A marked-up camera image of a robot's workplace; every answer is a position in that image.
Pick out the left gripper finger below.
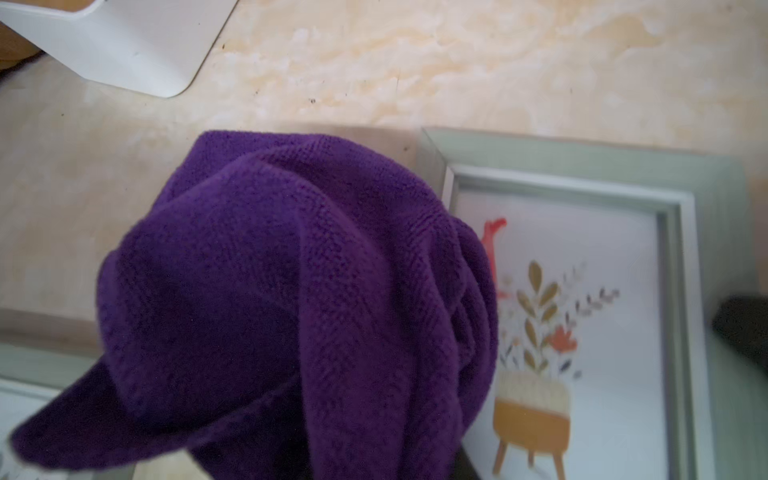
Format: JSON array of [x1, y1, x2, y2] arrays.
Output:
[[712, 295, 768, 372]]

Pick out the green frame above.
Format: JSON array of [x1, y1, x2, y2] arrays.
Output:
[[415, 129, 767, 479]]

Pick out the purple microfiber cloth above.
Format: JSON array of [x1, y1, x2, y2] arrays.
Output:
[[10, 131, 498, 479]]

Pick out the white box wooden lid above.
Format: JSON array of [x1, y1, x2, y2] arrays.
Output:
[[1, 0, 237, 98]]

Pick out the green frame near arm base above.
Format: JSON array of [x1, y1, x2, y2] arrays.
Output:
[[0, 341, 136, 480]]

